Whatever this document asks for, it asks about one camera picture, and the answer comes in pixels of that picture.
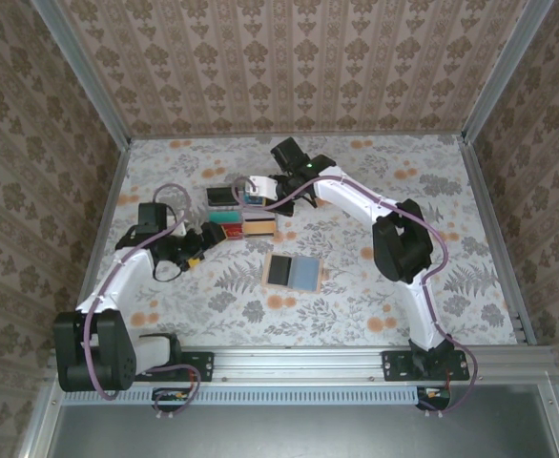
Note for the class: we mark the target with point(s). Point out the beige card holder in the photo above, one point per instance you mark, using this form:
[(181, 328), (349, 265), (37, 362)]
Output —
[(321, 273)]

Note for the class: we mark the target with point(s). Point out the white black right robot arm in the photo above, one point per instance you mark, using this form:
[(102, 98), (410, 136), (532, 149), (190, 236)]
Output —
[(351, 195)]

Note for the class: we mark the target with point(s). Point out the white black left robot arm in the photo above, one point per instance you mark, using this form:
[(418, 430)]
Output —
[(127, 276)]

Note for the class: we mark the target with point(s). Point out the clear acrylic card organizer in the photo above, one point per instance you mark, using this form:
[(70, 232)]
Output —
[(258, 215)]

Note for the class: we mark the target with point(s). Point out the green card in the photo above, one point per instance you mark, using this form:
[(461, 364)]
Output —
[(223, 217)]

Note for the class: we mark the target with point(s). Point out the black card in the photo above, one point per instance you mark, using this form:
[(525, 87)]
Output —
[(222, 196), (279, 270)]

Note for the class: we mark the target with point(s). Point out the gold card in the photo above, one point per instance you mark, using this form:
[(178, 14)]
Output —
[(260, 228)]

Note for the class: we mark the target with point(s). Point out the red card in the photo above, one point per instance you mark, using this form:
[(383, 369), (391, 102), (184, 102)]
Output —
[(234, 231)]

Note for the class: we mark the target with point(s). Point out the light blue card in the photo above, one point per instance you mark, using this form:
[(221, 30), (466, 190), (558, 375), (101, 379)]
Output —
[(304, 274)]

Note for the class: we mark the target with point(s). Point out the black controller board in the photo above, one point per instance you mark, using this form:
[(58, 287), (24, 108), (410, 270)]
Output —
[(434, 398), (170, 398)]

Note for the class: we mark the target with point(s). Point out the grey metal panel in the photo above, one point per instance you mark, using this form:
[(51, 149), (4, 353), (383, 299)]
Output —
[(284, 434)]

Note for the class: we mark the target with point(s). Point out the aluminium table side rail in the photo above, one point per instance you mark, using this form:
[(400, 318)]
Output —
[(105, 219), (487, 210)]

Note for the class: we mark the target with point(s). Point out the aluminium frame post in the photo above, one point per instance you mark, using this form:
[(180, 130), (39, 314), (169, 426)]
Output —
[(84, 76), (502, 67)]

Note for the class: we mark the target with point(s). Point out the aluminium mounting rail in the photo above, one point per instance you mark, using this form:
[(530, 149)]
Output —
[(298, 365)]

